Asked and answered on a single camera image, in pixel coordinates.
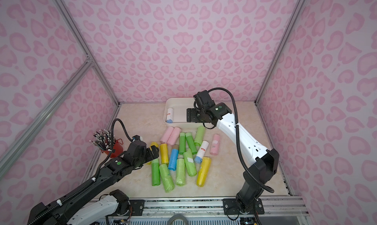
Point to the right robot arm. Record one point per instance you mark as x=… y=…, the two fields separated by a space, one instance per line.
x=260 y=163

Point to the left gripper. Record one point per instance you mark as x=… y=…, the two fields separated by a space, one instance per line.
x=148 y=151

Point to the light green roll near box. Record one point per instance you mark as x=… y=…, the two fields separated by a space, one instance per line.
x=199 y=136

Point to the green trash bag roll left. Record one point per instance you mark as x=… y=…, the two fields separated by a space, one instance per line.
x=182 y=143

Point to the light green roll front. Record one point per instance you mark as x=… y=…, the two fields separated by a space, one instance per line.
x=180 y=172

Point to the yellow trash bag roll outer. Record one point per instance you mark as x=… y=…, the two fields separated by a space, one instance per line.
x=152 y=152

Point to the bundle of pens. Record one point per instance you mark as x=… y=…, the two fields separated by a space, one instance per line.
x=104 y=140

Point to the green crumpled roll front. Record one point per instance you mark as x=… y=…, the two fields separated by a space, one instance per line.
x=166 y=178

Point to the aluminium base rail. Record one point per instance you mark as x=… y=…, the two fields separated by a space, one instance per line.
x=275 y=210

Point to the white plastic storage box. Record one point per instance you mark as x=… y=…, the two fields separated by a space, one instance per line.
x=179 y=117

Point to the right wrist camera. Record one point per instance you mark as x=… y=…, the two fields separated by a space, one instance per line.
x=202 y=100

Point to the pink trash bag roll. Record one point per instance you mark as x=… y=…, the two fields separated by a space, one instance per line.
x=165 y=137
x=174 y=136

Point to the large yellow roll front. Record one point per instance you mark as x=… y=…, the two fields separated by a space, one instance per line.
x=203 y=172

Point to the green trash bag roll right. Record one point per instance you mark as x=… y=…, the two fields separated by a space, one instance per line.
x=191 y=143

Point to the red pen holder cup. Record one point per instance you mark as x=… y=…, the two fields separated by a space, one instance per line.
x=118 y=148

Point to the pink roll with white label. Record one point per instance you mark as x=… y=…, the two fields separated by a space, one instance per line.
x=215 y=145

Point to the yellow trash bag roll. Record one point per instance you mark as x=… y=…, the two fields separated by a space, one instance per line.
x=152 y=152
x=164 y=154

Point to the light green crumpled roll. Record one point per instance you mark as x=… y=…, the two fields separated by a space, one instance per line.
x=189 y=163

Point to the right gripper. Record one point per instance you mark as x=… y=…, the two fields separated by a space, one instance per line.
x=191 y=114

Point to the pink trash bag roll right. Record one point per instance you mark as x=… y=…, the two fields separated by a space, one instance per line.
x=174 y=136

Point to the white roll with blue end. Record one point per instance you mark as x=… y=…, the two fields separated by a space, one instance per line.
x=201 y=152

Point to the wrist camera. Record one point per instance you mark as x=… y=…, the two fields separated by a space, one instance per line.
x=137 y=138
x=202 y=100

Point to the green trash bag roll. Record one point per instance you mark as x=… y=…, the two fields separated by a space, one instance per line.
x=191 y=143
x=182 y=143

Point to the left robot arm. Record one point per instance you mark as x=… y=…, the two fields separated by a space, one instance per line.
x=59 y=211

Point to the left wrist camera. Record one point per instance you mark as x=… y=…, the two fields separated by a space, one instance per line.
x=137 y=138

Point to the yellow trash bag roll inner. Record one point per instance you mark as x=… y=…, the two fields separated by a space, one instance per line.
x=164 y=154

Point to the pink trash bag roll left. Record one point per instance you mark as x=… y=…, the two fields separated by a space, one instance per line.
x=165 y=137

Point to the bright green roll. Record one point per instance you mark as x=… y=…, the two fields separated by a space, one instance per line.
x=155 y=171

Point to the blue trash bag roll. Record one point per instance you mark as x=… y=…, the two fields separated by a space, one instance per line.
x=173 y=158

